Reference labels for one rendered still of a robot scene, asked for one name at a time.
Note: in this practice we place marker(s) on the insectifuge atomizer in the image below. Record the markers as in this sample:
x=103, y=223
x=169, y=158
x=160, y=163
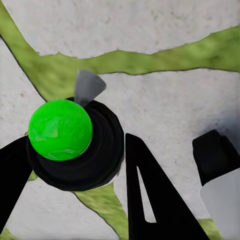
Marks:
x=76, y=144

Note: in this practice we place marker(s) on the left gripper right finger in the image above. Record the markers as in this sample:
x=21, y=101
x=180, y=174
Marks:
x=174, y=219

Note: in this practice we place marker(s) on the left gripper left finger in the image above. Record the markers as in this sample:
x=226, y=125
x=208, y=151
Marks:
x=15, y=171

